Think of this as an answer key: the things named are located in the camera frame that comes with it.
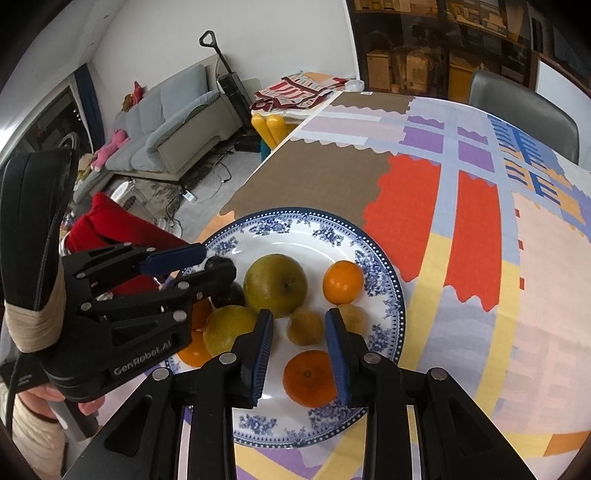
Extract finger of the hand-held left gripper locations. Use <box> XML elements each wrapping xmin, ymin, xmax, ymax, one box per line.
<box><xmin>78</xmin><ymin>257</ymin><xmax>238</xmax><ymax>327</ymax></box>
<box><xmin>61</xmin><ymin>242</ymin><xmax>208</xmax><ymax>298</ymax></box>

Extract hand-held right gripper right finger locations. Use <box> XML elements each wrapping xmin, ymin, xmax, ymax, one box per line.
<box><xmin>324</xmin><ymin>308</ymin><xmax>539</xmax><ymax>480</ymax></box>

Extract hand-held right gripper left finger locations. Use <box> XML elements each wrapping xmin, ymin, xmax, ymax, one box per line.
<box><xmin>60</xmin><ymin>308</ymin><xmax>275</xmax><ymax>480</ymax></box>

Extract dark purple plum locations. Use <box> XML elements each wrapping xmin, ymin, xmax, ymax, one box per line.
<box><xmin>211</xmin><ymin>281</ymin><xmax>246</xmax><ymax>309</ymax></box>

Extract yellow-green round fruit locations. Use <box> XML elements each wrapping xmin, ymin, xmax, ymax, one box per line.
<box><xmin>203</xmin><ymin>305</ymin><xmax>259</xmax><ymax>358</ymax></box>

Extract small tan fruit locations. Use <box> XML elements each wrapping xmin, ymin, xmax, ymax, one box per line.
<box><xmin>288</xmin><ymin>308</ymin><xmax>324</xmax><ymax>346</ymax></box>

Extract round tan speckled fruit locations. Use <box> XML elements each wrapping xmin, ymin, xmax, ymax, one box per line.
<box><xmin>337</xmin><ymin>303</ymin><xmax>369</xmax><ymax>340</ymax></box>

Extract green apple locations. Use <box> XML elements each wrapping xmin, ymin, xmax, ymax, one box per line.
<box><xmin>243</xmin><ymin>254</ymin><xmax>308</xmax><ymax>319</ymax></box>

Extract small orange citrus fruit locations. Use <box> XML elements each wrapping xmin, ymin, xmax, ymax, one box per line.
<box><xmin>189</xmin><ymin>298</ymin><xmax>214</xmax><ymax>330</ymax></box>
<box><xmin>177</xmin><ymin>329</ymin><xmax>214</xmax><ymax>368</ymax></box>

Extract orange mandarin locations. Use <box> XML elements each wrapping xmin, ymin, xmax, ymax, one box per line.
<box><xmin>322</xmin><ymin>260</ymin><xmax>365</xmax><ymax>305</ymax></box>
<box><xmin>283</xmin><ymin>350</ymin><xmax>340</xmax><ymax>408</ymax></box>

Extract blue patterned white plate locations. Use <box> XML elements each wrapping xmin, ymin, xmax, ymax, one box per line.
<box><xmin>164</xmin><ymin>208</ymin><xmax>407</xmax><ymax>449</ymax></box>

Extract person's left forearm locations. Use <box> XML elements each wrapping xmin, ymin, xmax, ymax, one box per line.
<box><xmin>10</xmin><ymin>401</ymin><xmax>70</xmax><ymax>478</ymax></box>

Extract person's left hand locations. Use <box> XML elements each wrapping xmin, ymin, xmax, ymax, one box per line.
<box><xmin>30</xmin><ymin>383</ymin><xmax>106</xmax><ymax>419</ymax></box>

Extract red garment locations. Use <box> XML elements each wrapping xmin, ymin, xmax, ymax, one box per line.
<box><xmin>69</xmin><ymin>193</ymin><xmax>190</xmax><ymax>296</ymax></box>

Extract grey sofa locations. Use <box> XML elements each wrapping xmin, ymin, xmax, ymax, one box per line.
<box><xmin>95</xmin><ymin>64</ymin><xmax>243</xmax><ymax>183</ymax></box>

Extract pink plush toy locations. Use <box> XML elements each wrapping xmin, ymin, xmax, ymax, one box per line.
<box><xmin>92</xmin><ymin>130</ymin><xmax>130</xmax><ymax>171</ymax></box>

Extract yellow rounded object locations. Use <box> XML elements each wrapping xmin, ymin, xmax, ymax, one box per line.
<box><xmin>250</xmin><ymin>114</ymin><xmax>287</xmax><ymax>151</ymax></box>

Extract blue curtain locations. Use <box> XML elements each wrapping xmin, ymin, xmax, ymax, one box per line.
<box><xmin>76</xmin><ymin>65</ymin><xmax>105</xmax><ymax>158</ymax></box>

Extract black upright vacuum cleaner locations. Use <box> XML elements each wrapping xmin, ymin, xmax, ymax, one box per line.
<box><xmin>199</xmin><ymin>30</ymin><xmax>259</xmax><ymax>153</ymax></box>

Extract colourful patchwork tablecloth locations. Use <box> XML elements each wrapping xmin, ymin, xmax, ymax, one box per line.
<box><xmin>185</xmin><ymin>90</ymin><xmax>591</xmax><ymax>480</ymax></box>

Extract folded red striped cloth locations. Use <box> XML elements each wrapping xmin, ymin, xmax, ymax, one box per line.
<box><xmin>250</xmin><ymin>71</ymin><xmax>349</xmax><ymax>114</ymax></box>

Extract cardboard box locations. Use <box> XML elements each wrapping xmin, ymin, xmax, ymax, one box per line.
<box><xmin>366</xmin><ymin>48</ymin><xmax>393</xmax><ymax>90</ymax></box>
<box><xmin>392</xmin><ymin>46</ymin><xmax>430</xmax><ymax>93</ymax></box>

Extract yellow storage box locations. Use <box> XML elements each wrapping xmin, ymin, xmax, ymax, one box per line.
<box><xmin>450</xmin><ymin>53</ymin><xmax>488</xmax><ymax>100</ymax></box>

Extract grey dining chair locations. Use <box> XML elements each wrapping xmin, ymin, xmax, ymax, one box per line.
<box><xmin>468</xmin><ymin>70</ymin><xmax>580</xmax><ymax>162</ymax></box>

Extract dark wooden cabinet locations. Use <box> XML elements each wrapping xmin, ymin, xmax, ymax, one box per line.
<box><xmin>346</xmin><ymin>0</ymin><xmax>555</xmax><ymax>100</ymax></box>

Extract white cabinet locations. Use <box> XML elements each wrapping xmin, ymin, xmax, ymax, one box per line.
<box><xmin>536</xmin><ymin>60</ymin><xmax>591</xmax><ymax>171</ymax></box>

